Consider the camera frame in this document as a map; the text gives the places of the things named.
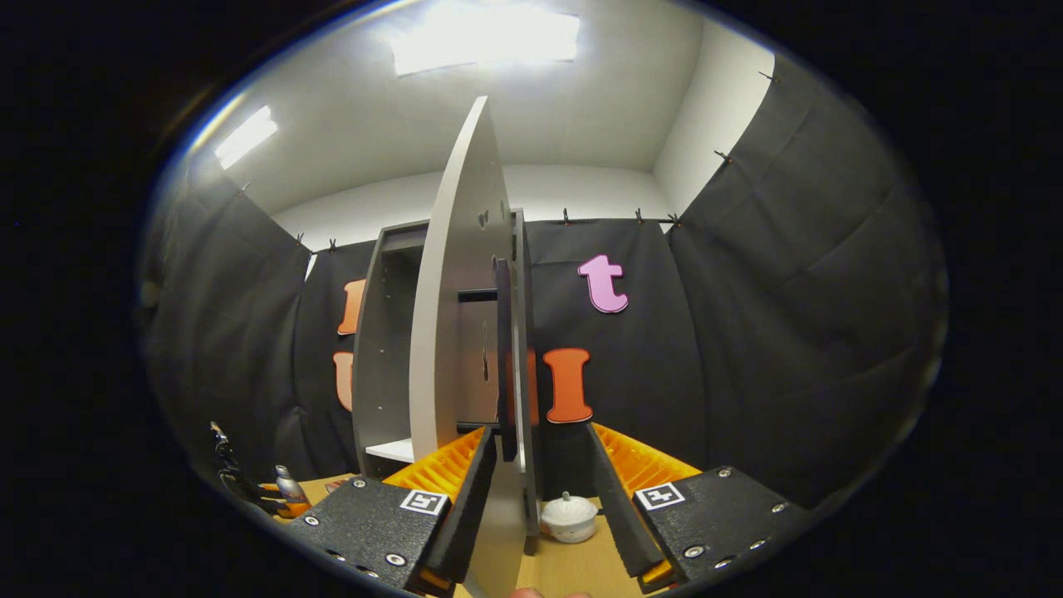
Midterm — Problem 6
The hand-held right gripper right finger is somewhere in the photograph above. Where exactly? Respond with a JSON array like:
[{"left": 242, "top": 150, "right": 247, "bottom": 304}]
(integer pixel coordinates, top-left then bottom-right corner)
[{"left": 585, "top": 422, "right": 811, "bottom": 592}]

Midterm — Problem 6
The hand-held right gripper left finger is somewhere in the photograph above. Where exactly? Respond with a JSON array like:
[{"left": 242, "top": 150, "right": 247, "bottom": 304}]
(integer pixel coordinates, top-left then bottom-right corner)
[{"left": 287, "top": 425, "right": 497, "bottom": 595}]

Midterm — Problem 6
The black cabinet door handle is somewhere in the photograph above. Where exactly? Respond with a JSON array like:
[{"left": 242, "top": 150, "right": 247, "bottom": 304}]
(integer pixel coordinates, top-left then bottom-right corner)
[{"left": 457, "top": 257, "right": 520, "bottom": 463}]

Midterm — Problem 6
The grey cabinet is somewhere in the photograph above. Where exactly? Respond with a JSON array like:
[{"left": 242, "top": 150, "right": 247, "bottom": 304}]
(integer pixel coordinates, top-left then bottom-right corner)
[{"left": 351, "top": 208, "right": 542, "bottom": 559}]

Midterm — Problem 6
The beige cabinet door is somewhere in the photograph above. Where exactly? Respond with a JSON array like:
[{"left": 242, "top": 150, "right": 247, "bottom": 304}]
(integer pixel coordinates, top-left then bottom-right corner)
[{"left": 409, "top": 96, "right": 532, "bottom": 598}]

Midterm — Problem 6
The white cabinet shelf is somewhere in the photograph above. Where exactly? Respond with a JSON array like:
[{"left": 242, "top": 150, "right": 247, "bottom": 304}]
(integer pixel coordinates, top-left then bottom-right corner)
[{"left": 365, "top": 437, "right": 416, "bottom": 464}]

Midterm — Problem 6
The white lidded ceramic pot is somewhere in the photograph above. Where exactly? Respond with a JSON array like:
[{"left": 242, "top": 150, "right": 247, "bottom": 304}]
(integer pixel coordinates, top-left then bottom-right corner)
[{"left": 540, "top": 492, "right": 599, "bottom": 545}]

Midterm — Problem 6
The black backdrop cloth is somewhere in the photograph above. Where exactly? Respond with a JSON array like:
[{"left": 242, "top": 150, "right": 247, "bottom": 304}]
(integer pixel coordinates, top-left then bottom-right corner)
[{"left": 141, "top": 54, "right": 948, "bottom": 507}]

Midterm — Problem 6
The small ceiling light panel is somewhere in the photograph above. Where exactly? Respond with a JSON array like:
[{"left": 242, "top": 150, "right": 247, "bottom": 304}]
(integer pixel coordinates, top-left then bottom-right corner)
[{"left": 214, "top": 105, "right": 279, "bottom": 170}]

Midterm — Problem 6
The large ceiling light panel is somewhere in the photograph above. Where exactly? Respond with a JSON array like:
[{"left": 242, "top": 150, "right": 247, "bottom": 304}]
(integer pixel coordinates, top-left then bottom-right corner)
[{"left": 390, "top": 4, "right": 580, "bottom": 77}]

